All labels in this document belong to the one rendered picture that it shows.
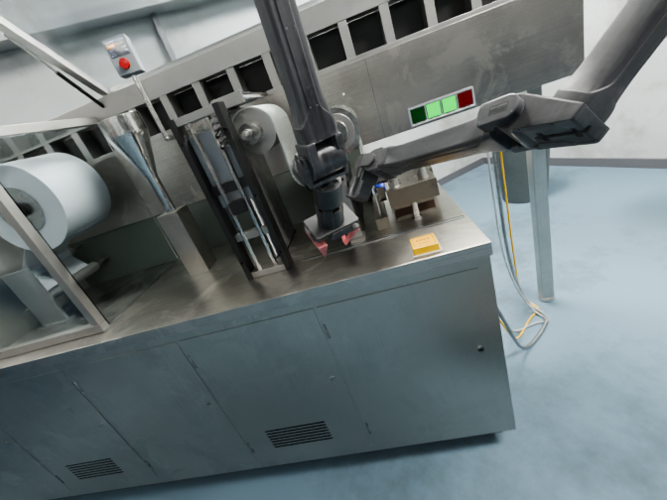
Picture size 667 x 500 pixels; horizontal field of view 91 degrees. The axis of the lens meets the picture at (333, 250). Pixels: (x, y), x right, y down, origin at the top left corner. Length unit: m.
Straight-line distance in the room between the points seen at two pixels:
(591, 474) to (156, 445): 1.61
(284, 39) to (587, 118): 0.42
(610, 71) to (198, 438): 1.61
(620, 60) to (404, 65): 0.93
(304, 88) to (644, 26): 0.43
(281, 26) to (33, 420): 1.75
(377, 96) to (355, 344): 0.93
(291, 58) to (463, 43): 0.99
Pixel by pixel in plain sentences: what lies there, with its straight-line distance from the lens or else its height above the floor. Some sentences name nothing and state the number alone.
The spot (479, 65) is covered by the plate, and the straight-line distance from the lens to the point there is 1.48.
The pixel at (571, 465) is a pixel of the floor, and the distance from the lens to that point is 1.57.
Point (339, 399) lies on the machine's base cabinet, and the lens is 1.28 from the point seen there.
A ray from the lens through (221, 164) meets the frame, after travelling 1.07.
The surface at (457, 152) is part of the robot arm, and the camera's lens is 0.68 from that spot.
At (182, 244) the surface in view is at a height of 1.04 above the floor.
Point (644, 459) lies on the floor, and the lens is 1.63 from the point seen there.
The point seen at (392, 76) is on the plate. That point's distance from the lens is 1.41.
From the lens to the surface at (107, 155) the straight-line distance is 1.73.
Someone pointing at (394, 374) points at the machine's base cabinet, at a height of 0.48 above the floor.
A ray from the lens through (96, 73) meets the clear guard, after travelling 1.68.
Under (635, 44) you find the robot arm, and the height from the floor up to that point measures 1.29.
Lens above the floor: 1.35
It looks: 24 degrees down
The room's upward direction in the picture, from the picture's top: 20 degrees counter-clockwise
